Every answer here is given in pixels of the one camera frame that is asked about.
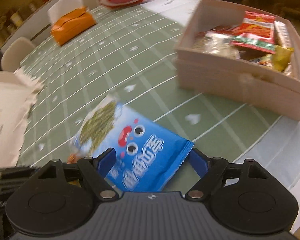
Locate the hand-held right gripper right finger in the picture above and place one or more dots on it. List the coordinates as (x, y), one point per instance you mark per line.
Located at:
(198, 161)

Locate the yellow panda snack packet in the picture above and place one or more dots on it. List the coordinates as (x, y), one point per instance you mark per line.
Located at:
(281, 57)

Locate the pink cardboard box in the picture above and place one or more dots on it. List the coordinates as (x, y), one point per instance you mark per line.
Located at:
(227, 80)

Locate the white fringed cloth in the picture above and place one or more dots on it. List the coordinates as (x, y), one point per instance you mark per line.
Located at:
(7, 110)

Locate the wooden shelf unit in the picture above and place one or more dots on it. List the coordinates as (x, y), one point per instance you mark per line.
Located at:
(15, 15)

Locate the white rice cracker packet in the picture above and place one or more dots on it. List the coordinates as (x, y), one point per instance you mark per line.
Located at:
(215, 45)

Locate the brown fluffy coat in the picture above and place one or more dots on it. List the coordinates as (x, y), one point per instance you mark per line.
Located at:
(277, 0)

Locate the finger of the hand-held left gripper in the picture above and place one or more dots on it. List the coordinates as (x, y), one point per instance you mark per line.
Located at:
(12, 176)

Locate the orange tissue pack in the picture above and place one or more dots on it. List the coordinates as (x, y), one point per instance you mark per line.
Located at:
(70, 27)

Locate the red snack packet green band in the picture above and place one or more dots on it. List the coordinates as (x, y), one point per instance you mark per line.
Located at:
(257, 25)

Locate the blue snack packet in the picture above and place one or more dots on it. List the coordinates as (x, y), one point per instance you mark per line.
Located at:
(145, 142)

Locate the green checked tablecloth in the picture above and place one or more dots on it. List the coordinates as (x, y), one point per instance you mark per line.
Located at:
(115, 55)

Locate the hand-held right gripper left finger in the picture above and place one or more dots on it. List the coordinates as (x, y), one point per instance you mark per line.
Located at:
(107, 160)

